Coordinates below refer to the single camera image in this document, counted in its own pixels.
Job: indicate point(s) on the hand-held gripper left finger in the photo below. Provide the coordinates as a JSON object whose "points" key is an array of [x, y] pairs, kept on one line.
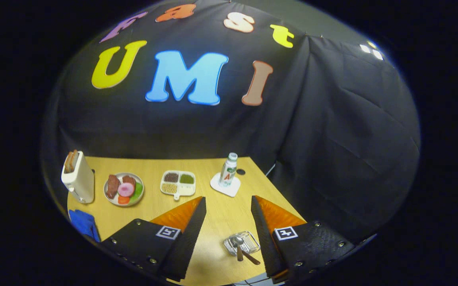
{"points": [[187, 238]]}

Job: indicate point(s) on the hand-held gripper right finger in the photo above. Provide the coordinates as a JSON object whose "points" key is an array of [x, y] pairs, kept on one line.
{"points": [[266, 238]]}

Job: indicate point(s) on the white divided bean dish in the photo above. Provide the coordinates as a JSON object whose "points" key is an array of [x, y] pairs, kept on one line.
{"points": [[178, 183]]}

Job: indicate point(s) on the white coaster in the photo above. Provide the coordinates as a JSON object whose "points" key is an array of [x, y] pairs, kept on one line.
{"points": [[229, 190]]}

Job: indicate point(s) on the green lettuce leaf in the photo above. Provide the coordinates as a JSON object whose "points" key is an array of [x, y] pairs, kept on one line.
{"points": [[136, 191]]}

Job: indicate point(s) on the orange carrot slice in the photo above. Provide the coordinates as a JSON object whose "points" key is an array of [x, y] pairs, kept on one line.
{"points": [[123, 200]]}

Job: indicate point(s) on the white milk bottle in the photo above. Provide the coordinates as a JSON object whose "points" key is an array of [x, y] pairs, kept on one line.
{"points": [[228, 171]]}

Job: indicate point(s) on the pink ham slice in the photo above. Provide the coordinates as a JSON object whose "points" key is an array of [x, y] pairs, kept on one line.
{"points": [[126, 189]]}

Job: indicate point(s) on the small brown meat slice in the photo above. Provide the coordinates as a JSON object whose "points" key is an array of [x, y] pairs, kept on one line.
{"points": [[129, 180]]}

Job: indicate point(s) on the grey oval food plate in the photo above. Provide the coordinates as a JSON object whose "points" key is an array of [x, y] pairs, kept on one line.
{"points": [[107, 200]]}

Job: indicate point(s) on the large brown meat slice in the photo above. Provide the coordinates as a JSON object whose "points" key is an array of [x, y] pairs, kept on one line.
{"points": [[112, 186]]}

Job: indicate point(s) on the blue towel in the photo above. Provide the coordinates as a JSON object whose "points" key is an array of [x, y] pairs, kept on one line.
{"points": [[84, 224]]}

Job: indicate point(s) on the white toaster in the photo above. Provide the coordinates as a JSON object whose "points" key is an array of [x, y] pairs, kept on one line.
{"points": [[82, 184]]}

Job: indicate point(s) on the brown toast slice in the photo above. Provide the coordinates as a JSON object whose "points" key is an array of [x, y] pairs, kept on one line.
{"points": [[68, 163], [74, 159]]}

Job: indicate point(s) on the rectangular ceiling light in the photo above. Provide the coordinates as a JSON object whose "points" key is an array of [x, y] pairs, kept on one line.
{"points": [[370, 49]]}

